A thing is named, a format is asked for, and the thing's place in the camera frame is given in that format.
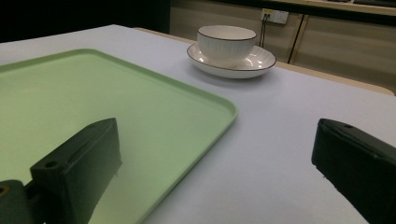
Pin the green plastic tray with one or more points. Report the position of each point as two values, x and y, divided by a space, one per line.
93 99

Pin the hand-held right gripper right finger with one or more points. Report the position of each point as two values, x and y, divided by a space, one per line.
358 161

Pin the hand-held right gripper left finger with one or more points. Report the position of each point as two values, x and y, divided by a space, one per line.
77 165

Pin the white wall socket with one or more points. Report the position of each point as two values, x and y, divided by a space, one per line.
275 16

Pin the white ribbed bowl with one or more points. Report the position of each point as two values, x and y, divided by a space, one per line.
226 43

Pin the white ribbed plate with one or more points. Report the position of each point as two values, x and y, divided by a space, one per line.
258 63

